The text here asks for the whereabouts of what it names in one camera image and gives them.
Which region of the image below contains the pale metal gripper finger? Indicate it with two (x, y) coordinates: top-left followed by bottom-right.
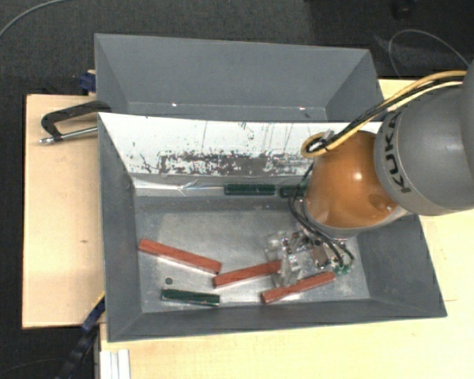
(273, 253), (303, 288)
(264, 231), (290, 261)

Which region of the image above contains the red-brown flat block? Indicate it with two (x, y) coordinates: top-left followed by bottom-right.
(259, 271), (337, 305)
(212, 259), (283, 289)
(137, 238), (224, 275)

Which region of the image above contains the grey metal bin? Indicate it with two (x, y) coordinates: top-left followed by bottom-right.
(93, 32), (448, 343)

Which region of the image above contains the pale wood flat board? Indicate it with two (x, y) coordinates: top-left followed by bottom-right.
(21, 94), (108, 329)

